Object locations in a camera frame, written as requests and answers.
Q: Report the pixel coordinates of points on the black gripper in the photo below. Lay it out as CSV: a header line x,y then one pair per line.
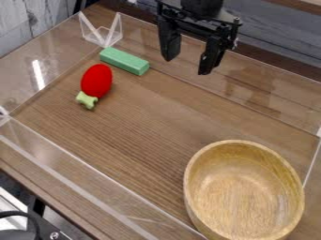
x,y
204,17

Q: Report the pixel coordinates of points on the red felt strawberry toy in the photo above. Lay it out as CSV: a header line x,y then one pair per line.
x,y
95,85

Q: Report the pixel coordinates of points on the green rectangular block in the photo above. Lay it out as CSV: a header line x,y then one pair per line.
x,y
125,60

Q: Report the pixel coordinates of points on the clear acrylic table barrier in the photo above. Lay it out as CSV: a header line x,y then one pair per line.
x,y
107,165

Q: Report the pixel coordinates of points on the light wooden bowl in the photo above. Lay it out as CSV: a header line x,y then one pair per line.
x,y
244,194

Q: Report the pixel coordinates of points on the clear acrylic corner bracket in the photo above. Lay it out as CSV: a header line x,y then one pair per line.
x,y
102,36

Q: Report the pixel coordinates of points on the black metal table bracket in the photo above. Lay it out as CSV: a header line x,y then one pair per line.
x,y
49,231

